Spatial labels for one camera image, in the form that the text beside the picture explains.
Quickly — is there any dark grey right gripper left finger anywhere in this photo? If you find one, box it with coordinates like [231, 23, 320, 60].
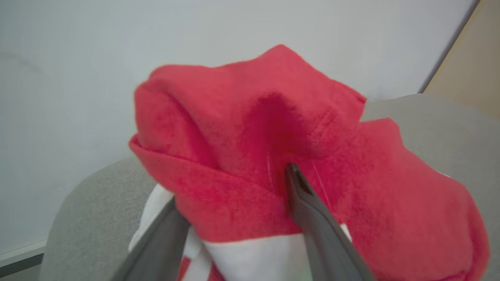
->
[111, 198, 192, 281]

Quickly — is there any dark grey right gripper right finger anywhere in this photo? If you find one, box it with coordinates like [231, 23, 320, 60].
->
[285, 163, 376, 281]

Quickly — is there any red and white garment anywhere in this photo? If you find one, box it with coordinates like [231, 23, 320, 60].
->
[128, 44, 490, 281]

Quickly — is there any grey and white baseboard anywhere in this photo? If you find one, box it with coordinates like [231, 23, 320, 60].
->
[0, 240, 47, 278]

